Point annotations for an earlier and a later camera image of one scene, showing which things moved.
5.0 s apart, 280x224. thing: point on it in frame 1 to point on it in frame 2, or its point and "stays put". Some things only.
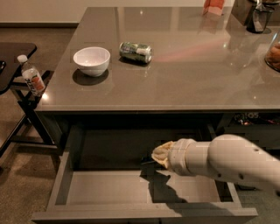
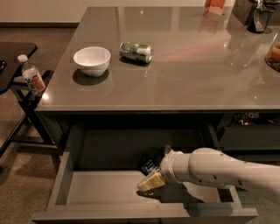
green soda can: (135, 51) stays put
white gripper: (177, 157) to (169, 169)
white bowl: (92, 61) stays put
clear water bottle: (31, 75) stays put
